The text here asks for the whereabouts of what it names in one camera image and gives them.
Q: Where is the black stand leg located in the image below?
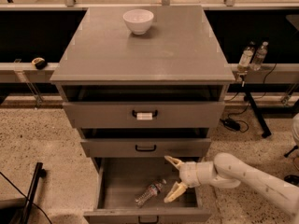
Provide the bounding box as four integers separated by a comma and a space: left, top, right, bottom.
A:
243, 87, 272, 138

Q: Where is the grey drawer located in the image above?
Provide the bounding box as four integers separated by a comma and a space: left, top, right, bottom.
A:
81, 138, 211, 158
84, 158, 211, 224
64, 102, 224, 128

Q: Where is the grey drawer cabinet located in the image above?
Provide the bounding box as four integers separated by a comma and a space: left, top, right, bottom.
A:
50, 5, 236, 173

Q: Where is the black power adapter with cable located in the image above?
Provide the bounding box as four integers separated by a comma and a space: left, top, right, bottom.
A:
221, 112, 249, 133

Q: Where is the clear bottle on ledge left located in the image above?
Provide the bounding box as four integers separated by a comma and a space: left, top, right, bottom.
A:
237, 41, 255, 73

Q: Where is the white tape on handle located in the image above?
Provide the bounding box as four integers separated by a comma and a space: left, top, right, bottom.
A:
136, 113, 153, 120

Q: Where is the black stand at left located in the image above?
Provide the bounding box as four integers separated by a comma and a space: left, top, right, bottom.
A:
0, 161, 54, 224

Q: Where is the clear bottle on ledge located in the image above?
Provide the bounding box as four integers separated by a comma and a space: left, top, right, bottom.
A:
250, 41, 269, 71
237, 41, 255, 73

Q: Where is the middle grey drawer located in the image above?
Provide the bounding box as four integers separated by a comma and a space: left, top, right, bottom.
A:
81, 138, 211, 158

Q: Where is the clear bottle on ledge right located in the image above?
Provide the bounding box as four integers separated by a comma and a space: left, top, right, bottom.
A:
250, 41, 269, 71

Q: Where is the top grey drawer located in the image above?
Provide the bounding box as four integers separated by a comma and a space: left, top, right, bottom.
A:
64, 102, 224, 128

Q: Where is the black object on floor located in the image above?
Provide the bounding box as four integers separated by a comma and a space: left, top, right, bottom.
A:
284, 175, 299, 187

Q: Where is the clear plastic water bottle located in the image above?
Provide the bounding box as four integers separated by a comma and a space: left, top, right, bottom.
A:
135, 179, 166, 207

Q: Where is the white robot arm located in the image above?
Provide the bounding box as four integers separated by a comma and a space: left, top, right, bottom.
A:
164, 153, 299, 218

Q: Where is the white ceramic bowl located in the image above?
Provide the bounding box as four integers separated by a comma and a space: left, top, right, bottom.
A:
122, 9, 154, 35

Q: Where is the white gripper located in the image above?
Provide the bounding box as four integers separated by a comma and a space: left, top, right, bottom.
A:
164, 156, 200, 203

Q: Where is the black yellow tape measure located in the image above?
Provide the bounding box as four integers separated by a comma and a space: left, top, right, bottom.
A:
32, 57, 48, 70

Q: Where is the bottom grey drawer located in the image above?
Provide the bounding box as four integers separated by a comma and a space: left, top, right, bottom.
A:
84, 158, 211, 224

